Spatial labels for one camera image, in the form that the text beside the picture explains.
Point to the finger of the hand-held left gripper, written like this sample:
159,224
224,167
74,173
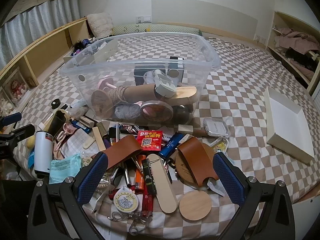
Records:
12,118
23,131

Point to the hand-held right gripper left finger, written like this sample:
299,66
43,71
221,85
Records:
91,180

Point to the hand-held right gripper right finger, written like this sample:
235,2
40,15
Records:
230,182

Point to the white cylindrical bottle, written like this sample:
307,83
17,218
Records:
43,152

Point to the clear plastic storage container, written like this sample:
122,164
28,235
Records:
150,52

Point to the yellow plush ball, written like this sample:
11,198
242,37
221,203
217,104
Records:
31,141

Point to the teal packet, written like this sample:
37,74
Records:
65,167

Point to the framed plush toy display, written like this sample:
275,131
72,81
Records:
16,87

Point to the black bottle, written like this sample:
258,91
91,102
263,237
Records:
56,125

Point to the yellow packet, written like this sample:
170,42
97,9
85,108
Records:
220,145

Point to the paper receipt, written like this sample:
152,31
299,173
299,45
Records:
77,142

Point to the white round tape measure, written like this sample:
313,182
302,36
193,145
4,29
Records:
125,200

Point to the brown leather sleeve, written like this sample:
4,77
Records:
195,160
122,150

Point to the flat wooden stick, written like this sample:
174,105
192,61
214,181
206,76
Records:
98,138

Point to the black round cap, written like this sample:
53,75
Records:
56,103

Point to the engraved round wooden coaster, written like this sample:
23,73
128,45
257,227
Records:
185,170

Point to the orange lighter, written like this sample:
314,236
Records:
139,180

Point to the clear plastic case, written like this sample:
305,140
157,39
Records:
215,127

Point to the black lighter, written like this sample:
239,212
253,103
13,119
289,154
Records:
148,177

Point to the wooden stamp block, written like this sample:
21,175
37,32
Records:
87,122

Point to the red lighter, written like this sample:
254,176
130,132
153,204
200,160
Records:
147,202

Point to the metal carabiner clip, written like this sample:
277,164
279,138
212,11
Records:
138,223

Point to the oval wooden board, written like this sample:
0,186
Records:
162,187

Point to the small wooden block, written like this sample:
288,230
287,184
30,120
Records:
185,129

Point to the blue lighter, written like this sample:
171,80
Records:
171,145

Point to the red packet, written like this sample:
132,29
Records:
149,140

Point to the long wooden shelf unit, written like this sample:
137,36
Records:
42,50

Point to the grey yarn ball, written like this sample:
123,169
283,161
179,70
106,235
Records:
126,111

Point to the white flat box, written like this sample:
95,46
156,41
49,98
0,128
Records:
287,120

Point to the grey-white curtain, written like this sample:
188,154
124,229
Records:
37,27

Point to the pink plastic holder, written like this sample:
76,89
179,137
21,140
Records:
105,82

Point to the round metal tin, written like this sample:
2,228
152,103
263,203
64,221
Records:
156,110

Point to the large wooden block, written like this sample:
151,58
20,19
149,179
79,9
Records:
186,95

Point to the twine-wrapped cardboard tube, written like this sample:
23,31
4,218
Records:
135,92

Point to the black furry toy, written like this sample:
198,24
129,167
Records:
78,45

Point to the blue jar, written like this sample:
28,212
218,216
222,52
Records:
86,42

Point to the grey tape dispenser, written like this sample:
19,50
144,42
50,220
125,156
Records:
163,85

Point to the black box white edge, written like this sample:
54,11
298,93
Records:
175,73

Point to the fluffy cream pillow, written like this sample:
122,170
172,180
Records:
100,25

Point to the pink clothes pile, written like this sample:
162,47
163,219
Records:
297,40

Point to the green bolster pillow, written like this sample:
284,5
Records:
162,28

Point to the wooden shelf with clothes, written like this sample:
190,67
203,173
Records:
275,20

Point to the white double wall socket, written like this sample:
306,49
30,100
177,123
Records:
143,19

